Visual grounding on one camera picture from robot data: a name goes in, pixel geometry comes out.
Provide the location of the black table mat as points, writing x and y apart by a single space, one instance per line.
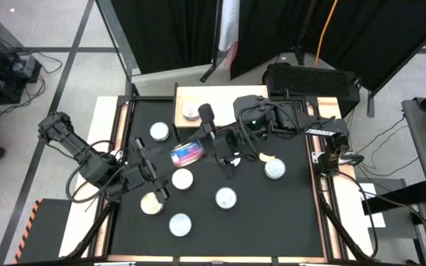
253 229

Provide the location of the white paper sheet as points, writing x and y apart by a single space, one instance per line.
378 221

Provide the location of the black stand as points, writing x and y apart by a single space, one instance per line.
301 51
208 74

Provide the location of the red label seafood can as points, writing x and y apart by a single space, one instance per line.
226 198

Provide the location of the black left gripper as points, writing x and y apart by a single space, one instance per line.
137 177

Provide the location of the wooden shelf with black legs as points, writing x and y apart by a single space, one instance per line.
220 96

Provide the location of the silver aluminium profile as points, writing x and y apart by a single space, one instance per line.
320 264
115 264

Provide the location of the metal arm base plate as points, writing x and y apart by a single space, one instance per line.
317 157

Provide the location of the black curtain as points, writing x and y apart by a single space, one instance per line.
161 33
375 37

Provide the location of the green label seafood can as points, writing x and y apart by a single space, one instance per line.
275 169
159 131
180 224

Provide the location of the black perforated case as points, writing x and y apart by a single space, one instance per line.
309 83

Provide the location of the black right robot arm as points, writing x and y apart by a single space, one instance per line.
327 147

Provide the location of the black floor bar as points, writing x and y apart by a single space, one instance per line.
401 196

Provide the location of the black equipment rack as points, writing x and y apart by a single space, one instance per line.
2 74

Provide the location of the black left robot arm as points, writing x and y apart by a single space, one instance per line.
69 138

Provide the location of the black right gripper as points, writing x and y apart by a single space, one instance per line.
232 144

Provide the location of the black edge clamp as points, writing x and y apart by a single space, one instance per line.
176 261
275 261

